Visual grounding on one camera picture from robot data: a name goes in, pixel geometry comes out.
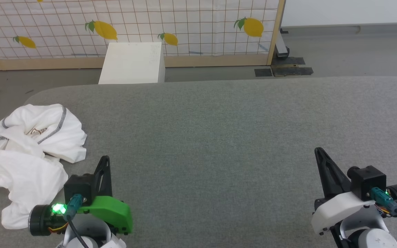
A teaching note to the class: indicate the white paper label tag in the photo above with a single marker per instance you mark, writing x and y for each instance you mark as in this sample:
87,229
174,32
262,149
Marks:
117,242

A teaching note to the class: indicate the black floor mat strip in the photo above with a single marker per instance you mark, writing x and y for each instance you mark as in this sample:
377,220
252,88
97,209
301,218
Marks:
289,61

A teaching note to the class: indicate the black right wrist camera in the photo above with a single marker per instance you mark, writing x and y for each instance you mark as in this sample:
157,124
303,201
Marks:
369,181

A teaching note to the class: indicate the white rectangular box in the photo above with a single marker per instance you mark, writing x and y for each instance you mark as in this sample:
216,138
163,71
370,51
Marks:
129,63

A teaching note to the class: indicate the large black floor mat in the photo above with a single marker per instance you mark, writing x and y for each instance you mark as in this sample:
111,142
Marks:
293,71

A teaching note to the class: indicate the wooden partition frame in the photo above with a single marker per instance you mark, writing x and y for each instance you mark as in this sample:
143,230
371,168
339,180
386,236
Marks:
219,60

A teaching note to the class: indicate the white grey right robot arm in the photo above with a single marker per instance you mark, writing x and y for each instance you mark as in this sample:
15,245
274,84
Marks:
370,237

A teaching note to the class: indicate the lemon print grid partition cloth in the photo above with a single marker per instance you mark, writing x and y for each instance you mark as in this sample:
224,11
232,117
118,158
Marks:
184,20

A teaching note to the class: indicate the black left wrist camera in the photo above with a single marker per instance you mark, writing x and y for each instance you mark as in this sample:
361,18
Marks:
78,187

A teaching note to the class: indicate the white t-shirt with grey stitching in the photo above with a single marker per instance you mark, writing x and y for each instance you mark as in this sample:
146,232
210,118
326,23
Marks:
22,172

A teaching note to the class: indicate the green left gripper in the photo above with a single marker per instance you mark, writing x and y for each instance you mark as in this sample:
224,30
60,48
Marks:
112,212

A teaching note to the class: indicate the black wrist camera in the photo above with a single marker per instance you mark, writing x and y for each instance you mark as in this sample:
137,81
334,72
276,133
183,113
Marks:
369,181
78,187

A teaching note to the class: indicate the small black floor mat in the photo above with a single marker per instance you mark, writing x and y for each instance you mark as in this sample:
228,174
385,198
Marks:
263,72

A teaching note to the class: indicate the metal partition foot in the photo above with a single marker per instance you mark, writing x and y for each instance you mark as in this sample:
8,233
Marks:
281,48

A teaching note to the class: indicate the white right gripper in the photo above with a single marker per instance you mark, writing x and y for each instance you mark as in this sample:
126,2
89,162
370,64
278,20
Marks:
336,210

